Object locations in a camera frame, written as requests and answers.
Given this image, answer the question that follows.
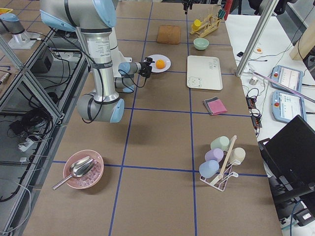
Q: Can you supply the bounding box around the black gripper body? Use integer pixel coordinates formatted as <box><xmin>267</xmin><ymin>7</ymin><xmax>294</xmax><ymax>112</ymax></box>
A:
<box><xmin>138</xmin><ymin>62</ymin><xmax>152</xmax><ymax>77</ymax></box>

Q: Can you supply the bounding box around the white plate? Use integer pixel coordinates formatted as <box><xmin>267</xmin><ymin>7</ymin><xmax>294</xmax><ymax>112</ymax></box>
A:
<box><xmin>149</xmin><ymin>54</ymin><xmax>171</xmax><ymax>73</ymax></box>

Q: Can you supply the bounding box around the orange fruit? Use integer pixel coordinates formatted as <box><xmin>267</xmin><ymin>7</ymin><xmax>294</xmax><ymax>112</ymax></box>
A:
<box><xmin>155</xmin><ymin>59</ymin><xmax>166</xmax><ymax>69</ymax></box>

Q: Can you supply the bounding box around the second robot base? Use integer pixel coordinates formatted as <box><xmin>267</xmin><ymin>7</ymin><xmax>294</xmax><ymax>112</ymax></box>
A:
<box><xmin>0</xmin><ymin>13</ymin><xmax>35</xmax><ymax>50</ymax></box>

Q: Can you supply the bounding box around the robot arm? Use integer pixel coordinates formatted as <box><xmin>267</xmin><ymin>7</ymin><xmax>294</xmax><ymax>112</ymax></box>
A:
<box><xmin>40</xmin><ymin>0</ymin><xmax>153</xmax><ymax>123</ymax></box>
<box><xmin>181</xmin><ymin>0</ymin><xmax>193</xmax><ymax>15</ymax></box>

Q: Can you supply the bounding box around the brown wooden tray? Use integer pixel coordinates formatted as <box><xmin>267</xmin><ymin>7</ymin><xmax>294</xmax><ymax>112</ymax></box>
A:
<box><xmin>156</xmin><ymin>25</ymin><xmax>181</xmax><ymax>45</ymax></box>

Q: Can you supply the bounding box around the cream bear tray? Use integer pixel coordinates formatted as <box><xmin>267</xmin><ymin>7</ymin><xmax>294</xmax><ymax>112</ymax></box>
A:
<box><xmin>187</xmin><ymin>55</ymin><xmax>223</xmax><ymax>91</ymax></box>

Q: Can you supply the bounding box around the green bowl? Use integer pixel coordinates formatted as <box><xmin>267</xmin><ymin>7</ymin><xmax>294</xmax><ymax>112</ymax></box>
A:
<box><xmin>193</xmin><ymin>38</ymin><xmax>210</xmax><ymax>51</ymax></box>

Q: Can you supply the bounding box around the yellow mug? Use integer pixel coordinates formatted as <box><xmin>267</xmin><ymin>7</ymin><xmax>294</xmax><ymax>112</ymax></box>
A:
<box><xmin>191</xmin><ymin>19</ymin><xmax>202</xmax><ymax>31</ymax></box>

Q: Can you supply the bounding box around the grey cloth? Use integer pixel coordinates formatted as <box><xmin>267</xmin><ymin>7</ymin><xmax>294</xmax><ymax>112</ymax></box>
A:
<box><xmin>203</xmin><ymin>97</ymin><xmax>218</xmax><ymax>112</ymax></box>

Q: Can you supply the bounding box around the wooden cup drying rack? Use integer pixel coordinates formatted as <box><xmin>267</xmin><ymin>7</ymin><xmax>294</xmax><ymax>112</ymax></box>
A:
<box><xmin>189</xmin><ymin>7</ymin><xmax>222</xmax><ymax>38</ymax></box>

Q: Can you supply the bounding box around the pink cloth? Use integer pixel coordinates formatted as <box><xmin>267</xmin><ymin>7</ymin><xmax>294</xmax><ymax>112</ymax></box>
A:
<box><xmin>207</xmin><ymin>99</ymin><xmax>227</xmax><ymax>115</ymax></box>

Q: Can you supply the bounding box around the dark green cup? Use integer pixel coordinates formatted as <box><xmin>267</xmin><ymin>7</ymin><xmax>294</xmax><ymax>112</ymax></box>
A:
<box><xmin>217</xmin><ymin>9</ymin><xmax>226</xmax><ymax>19</ymax></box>

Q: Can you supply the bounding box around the red cylinder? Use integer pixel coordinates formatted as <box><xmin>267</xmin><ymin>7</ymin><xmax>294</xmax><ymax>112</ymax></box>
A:
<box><xmin>224</xmin><ymin>0</ymin><xmax>233</xmax><ymax>16</ymax></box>

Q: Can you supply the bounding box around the small metal cylinder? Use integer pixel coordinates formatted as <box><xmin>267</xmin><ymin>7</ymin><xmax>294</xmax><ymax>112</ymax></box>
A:
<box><xmin>249</xmin><ymin>76</ymin><xmax>258</xmax><ymax>86</ymax></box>

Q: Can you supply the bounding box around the purple cup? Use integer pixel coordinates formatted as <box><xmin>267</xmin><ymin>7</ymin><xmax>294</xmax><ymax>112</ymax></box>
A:
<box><xmin>205</xmin><ymin>148</ymin><xmax>224</xmax><ymax>162</ymax></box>

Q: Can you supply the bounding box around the fried egg toy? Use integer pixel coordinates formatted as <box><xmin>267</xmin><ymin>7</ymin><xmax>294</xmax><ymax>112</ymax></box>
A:
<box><xmin>254</xmin><ymin>47</ymin><xmax>263</xmax><ymax>54</ymax></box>

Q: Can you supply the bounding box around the metal spoon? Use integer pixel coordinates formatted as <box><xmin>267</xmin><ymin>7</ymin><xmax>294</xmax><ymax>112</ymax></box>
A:
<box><xmin>52</xmin><ymin>156</ymin><xmax>95</xmax><ymax>190</ymax></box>

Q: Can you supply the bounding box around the blue cup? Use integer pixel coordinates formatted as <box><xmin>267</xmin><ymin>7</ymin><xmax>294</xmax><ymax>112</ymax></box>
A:
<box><xmin>199</xmin><ymin>160</ymin><xmax>220</xmax><ymax>178</ymax></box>

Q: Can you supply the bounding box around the beige cup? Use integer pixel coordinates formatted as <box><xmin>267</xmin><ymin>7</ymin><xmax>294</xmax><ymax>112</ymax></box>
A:
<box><xmin>229</xmin><ymin>147</ymin><xmax>246</xmax><ymax>165</ymax></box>

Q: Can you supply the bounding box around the pink bowl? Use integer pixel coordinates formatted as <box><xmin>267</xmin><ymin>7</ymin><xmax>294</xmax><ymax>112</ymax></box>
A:
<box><xmin>63</xmin><ymin>149</ymin><xmax>104</xmax><ymax>189</ymax></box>

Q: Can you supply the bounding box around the white cup holder rack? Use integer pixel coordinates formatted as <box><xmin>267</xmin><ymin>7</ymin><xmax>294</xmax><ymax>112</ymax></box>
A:
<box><xmin>199</xmin><ymin>135</ymin><xmax>238</xmax><ymax>192</ymax></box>

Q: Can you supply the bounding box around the blue tablet far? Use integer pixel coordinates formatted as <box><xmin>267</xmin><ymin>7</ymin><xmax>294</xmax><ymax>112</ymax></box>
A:
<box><xmin>270</xmin><ymin>65</ymin><xmax>304</xmax><ymax>92</ymax></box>

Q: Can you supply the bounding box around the blue tablet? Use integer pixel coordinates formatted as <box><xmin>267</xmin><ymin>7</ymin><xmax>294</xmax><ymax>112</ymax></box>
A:
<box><xmin>271</xmin><ymin>90</ymin><xmax>307</xmax><ymax>123</ymax></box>
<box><xmin>270</xmin><ymin>65</ymin><xmax>304</xmax><ymax>92</ymax></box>

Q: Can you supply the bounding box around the blue tablet near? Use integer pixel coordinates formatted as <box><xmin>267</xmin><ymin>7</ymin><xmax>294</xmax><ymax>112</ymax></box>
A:
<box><xmin>271</xmin><ymin>90</ymin><xmax>307</xmax><ymax>123</ymax></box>

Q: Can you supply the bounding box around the black laptop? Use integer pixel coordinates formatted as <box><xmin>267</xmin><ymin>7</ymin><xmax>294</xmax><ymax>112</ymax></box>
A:
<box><xmin>258</xmin><ymin>115</ymin><xmax>315</xmax><ymax>200</ymax></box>

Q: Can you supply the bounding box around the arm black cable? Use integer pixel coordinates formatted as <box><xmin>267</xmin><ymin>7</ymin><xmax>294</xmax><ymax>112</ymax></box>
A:
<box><xmin>118</xmin><ymin>70</ymin><xmax>151</xmax><ymax>89</ymax></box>

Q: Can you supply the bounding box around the aluminium frame post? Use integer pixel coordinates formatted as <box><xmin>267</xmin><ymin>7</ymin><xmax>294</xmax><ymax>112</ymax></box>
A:
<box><xmin>235</xmin><ymin>0</ymin><xmax>279</xmax><ymax>77</ymax></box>

